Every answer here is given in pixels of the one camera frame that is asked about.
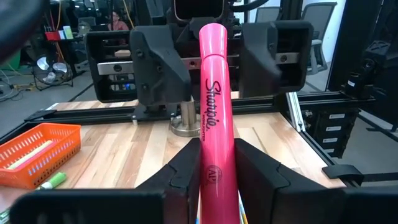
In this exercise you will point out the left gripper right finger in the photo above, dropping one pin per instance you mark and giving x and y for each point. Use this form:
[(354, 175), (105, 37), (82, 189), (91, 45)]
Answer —
[(280, 199)]

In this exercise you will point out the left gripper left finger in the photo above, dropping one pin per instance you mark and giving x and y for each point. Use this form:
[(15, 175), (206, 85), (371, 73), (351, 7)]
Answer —
[(183, 186)]

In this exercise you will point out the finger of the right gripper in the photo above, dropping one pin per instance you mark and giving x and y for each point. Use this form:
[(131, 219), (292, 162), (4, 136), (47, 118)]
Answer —
[(258, 59), (158, 62)]

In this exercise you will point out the pink Sharpie highlighter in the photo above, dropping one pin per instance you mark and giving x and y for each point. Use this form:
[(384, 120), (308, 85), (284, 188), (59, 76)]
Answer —
[(217, 124)]

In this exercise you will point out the yellow-green highlighter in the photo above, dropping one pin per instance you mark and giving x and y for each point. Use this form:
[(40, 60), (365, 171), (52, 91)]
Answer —
[(31, 154)]

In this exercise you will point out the light green Expo marker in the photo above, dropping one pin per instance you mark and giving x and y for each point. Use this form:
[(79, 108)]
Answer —
[(54, 180)]

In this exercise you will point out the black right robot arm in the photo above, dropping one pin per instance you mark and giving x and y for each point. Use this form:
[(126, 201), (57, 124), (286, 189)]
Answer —
[(155, 113)]

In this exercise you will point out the black labelled robot arm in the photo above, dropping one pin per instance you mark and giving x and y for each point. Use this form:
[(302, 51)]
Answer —
[(373, 71)]

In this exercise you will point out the grey office chair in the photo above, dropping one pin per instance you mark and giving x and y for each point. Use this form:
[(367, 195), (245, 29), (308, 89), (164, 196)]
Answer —
[(267, 15), (320, 18)]

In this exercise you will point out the person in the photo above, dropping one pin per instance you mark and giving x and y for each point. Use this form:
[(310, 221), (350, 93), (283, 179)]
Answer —
[(117, 23)]

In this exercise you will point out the brass lamp with white bulb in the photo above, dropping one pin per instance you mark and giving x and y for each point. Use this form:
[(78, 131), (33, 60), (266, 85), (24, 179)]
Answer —
[(186, 124)]

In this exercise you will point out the black floor fan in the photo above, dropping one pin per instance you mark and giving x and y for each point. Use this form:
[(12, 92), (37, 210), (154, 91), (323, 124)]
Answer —
[(43, 63)]

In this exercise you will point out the black table clamp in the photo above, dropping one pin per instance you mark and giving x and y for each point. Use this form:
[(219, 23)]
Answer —
[(342, 172)]

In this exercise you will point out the red box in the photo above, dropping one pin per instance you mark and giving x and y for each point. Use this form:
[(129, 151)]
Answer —
[(53, 35)]

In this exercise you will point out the black controller box stack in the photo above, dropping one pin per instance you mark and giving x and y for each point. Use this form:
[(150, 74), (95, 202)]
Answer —
[(317, 133)]

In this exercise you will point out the orange mesh basket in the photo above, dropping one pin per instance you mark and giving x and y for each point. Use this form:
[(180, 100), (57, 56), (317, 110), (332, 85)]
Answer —
[(62, 140)]

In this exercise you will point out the silver aluminium extrusion post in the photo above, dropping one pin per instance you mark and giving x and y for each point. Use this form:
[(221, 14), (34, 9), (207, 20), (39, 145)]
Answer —
[(295, 112)]

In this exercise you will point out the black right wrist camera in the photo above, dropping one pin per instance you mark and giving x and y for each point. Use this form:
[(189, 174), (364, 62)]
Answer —
[(199, 9)]

